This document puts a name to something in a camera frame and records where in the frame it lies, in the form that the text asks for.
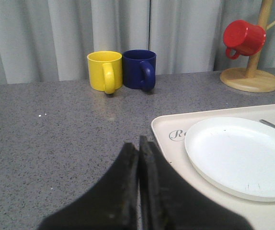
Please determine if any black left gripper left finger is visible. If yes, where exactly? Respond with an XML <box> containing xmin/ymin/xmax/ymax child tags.
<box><xmin>39</xmin><ymin>143</ymin><xmax>138</xmax><ymax>230</ymax></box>

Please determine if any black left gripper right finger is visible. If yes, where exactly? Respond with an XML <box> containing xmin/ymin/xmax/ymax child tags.
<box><xmin>139</xmin><ymin>136</ymin><xmax>252</xmax><ymax>230</ymax></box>

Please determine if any white round plate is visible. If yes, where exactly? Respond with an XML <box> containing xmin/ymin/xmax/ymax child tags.
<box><xmin>184</xmin><ymin>117</ymin><xmax>275</xmax><ymax>202</ymax></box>

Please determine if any beige rabbit serving tray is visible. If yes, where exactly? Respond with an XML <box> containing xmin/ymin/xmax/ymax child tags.
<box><xmin>151</xmin><ymin>104</ymin><xmax>275</xmax><ymax>230</ymax></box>

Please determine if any yellow mug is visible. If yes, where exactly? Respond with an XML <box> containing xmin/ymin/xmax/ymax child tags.
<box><xmin>87</xmin><ymin>51</ymin><xmax>123</xmax><ymax>94</ymax></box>

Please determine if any dark blue mug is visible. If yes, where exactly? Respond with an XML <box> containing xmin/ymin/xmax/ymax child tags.
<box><xmin>122</xmin><ymin>49</ymin><xmax>156</xmax><ymax>92</ymax></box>

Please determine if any wooden mug tree stand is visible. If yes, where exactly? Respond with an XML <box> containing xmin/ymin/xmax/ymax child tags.
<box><xmin>220</xmin><ymin>0</ymin><xmax>275</xmax><ymax>92</ymax></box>

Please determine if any red mug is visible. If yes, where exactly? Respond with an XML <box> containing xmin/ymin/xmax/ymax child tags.
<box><xmin>223</xmin><ymin>20</ymin><xmax>266</xmax><ymax>60</ymax></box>

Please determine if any grey curtain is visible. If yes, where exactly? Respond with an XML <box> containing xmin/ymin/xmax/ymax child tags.
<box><xmin>0</xmin><ymin>0</ymin><xmax>262</xmax><ymax>84</ymax></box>

